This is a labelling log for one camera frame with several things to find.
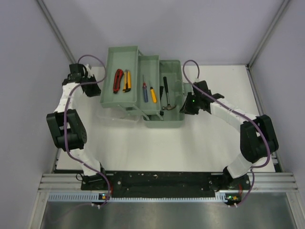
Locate orange handled screwdriver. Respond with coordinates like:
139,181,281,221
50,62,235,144
149,81,157,104

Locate red handled pliers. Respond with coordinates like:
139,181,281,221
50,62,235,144
112,69,124,94

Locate translucent green tool box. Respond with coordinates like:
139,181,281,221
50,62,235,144
100,46,190,128

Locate orange black utility knife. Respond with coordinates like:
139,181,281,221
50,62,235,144
122,70,132,93

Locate claw hammer black handle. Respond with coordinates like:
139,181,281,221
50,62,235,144
162,76,178,112

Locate blue handled screwdriver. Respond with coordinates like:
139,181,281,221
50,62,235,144
142,75,148,103

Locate small black mallet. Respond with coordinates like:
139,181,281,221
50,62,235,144
159,86,164,116

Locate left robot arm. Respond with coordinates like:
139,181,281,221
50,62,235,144
46,63,108,189

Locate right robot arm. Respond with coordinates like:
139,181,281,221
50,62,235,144
180,81,279,189

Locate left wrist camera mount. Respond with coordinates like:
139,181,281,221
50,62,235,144
84,64,93,78

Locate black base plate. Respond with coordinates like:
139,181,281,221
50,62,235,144
76,171,250,198

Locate aluminium frame rail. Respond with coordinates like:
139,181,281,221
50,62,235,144
38,171,298,192

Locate grey slotted cable duct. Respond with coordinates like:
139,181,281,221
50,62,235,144
48,192,228,203

